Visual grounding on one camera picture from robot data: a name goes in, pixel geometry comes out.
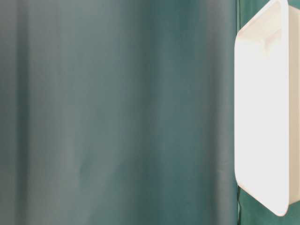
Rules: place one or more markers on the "white plastic case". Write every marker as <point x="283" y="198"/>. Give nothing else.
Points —
<point x="267" y="106"/>

